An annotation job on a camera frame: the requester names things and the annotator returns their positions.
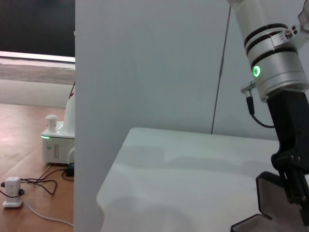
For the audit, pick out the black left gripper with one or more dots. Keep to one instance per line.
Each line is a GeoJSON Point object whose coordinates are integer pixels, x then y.
{"type": "Point", "coordinates": [292, 125]}

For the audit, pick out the black glasses case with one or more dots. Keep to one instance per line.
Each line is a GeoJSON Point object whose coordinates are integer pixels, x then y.
{"type": "Point", "coordinates": [270, 193]}

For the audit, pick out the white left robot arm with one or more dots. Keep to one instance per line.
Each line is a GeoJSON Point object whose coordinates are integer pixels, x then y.
{"type": "Point", "coordinates": [277, 62]}

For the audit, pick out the black power adapter box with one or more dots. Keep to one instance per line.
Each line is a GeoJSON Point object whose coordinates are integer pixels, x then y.
{"type": "Point", "coordinates": [70, 170]}

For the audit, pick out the white machine with green light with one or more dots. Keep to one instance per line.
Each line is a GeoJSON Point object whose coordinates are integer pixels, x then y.
{"type": "Point", "coordinates": [60, 145]}

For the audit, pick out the white cube power strip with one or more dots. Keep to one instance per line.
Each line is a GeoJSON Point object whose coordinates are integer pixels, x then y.
{"type": "Point", "coordinates": [12, 191]}

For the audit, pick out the dark window pane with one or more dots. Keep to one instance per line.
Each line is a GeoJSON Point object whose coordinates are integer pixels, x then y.
{"type": "Point", "coordinates": [36, 24]}

